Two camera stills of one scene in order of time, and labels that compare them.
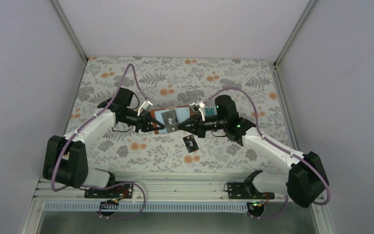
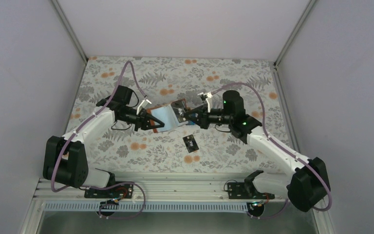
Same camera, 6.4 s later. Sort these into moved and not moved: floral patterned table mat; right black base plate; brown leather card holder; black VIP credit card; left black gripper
Moved: brown leather card holder
Not moved: left black gripper; black VIP credit card; floral patterned table mat; right black base plate
